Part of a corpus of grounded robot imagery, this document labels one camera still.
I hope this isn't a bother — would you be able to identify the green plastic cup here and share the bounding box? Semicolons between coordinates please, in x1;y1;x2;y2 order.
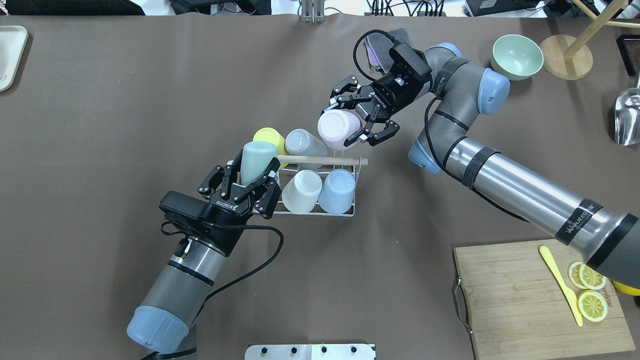
240;141;278;186

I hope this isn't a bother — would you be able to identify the grey folded cloth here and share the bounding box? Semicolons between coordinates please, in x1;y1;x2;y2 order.
363;32;394;75

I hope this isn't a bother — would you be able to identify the whole yellow lemon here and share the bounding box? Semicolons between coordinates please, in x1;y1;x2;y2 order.
612;281;640;297

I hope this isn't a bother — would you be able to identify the mint green bowl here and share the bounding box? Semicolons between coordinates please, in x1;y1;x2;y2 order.
490;34;544;81

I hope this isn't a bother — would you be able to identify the metal scoop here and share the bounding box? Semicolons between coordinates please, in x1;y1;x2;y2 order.
614;71;640;146

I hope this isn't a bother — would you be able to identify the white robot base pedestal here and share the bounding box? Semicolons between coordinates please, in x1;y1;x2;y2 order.
244;343;377;360

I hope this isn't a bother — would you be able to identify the yellow plastic knife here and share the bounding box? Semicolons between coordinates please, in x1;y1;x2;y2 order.
538;244;584;327

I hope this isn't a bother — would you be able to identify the grey plastic cup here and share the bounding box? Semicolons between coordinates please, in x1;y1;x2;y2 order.
285;129;328;157

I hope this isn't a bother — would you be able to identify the yellow plastic cup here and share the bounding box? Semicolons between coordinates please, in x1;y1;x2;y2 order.
253;127;290;155

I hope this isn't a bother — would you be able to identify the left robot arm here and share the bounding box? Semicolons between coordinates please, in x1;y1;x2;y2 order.
126;128;367;360

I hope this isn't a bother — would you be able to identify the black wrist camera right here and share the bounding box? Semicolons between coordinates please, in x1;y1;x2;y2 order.
389;43;432;85

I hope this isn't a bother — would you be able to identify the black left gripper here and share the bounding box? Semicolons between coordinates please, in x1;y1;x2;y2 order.
192;157;282;256

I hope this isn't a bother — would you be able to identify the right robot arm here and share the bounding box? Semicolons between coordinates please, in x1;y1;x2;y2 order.
322;41;640;288

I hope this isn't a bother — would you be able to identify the beige plastic tray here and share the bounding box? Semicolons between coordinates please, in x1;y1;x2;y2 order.
0;25;29;92

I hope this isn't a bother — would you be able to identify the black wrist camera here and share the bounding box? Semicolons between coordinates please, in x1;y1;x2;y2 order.
389;43;432;85
158;190;215;239

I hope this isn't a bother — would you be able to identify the bamboo cutting board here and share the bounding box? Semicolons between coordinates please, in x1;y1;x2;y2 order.
454;239;636;360

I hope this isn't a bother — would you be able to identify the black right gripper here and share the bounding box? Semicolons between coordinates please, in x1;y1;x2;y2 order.
327;70;431;147

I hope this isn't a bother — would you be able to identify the wooden mug tree stand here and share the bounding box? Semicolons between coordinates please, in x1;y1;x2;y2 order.
539;0;639;81

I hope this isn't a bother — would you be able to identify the pink plastic cup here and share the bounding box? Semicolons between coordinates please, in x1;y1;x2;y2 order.
317;109;362;151

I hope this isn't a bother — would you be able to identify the light blue plastic cup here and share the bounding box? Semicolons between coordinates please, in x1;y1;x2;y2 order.
317;169;356;214

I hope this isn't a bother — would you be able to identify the lemon slice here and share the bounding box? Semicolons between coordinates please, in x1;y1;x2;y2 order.
578;264;607;291
577;289;608;322
567;260;588;290

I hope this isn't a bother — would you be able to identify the purple cloth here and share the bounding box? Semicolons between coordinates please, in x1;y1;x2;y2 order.
365;36;381;71

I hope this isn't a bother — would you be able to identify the white wire cup rack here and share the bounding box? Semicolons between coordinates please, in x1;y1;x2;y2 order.
226;155;369;217

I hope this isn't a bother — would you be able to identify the white plastic cup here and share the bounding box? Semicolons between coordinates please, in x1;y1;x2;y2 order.
282;170;323;214

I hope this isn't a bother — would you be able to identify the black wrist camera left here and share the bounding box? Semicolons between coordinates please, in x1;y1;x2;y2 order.
158;190;215;239

